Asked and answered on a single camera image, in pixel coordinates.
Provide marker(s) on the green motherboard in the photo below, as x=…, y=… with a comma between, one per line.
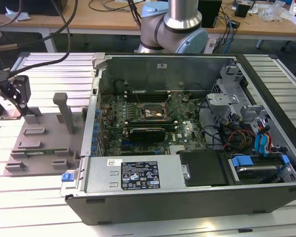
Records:
x=187, y=128

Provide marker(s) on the black plastic shroud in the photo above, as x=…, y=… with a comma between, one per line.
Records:
x=204, y=168

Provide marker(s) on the white crumpled paper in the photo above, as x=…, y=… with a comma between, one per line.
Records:
x=16, y=15

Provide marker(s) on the CPU socket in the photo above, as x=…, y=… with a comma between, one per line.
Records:
x=153, y=108

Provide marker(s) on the black power adapter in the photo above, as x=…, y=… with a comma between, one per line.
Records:
x=235, y=24

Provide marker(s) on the tall black box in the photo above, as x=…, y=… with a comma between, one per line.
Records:
x=212, y=13

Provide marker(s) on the grey case latch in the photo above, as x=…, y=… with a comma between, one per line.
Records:
x=98, y=60

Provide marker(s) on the white labelled tag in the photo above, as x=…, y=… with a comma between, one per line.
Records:
x=211, y=45

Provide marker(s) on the silver power supply unit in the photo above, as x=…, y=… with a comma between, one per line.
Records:
x=98, y=172

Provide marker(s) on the clear plastic bags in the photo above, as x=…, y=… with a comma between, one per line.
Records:
x=273, y=11

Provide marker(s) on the green RAM stick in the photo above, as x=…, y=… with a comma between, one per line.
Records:
x=48, y=151

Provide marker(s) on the dark grey PC case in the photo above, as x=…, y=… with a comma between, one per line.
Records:
x=162, y=209

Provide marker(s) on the RAM slot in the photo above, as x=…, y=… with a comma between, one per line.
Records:
x=148, y=92
x=150, y=120
x=170, y=125
x=148, y=100
x=148, y=97

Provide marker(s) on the wooden desk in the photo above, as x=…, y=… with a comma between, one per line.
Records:
x=93, y=19

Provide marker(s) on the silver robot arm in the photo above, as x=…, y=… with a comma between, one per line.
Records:
x=180, y=17

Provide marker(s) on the wide black monitor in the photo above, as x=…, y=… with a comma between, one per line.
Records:
x=44, y=6

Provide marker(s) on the silver metal drive cage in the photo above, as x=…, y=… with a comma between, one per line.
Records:
x=220, y=101

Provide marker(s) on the small silver chipset heatsink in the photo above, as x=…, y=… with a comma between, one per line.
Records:
x=177, y=148

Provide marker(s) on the grey parts rack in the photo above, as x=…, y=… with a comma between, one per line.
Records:
x=51, y=138

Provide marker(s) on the hard disk in blue carrier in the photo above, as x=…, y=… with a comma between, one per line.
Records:
x=243, y=161

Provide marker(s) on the blue case latch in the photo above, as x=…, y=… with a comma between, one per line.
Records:
x=66, y=177

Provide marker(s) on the black graphics card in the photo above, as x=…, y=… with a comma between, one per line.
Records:
x=145, y=135

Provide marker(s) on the black round case speaker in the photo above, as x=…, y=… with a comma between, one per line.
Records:
x=119, y=87

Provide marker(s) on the small black bin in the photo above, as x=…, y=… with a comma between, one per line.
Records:
x=242, y=11

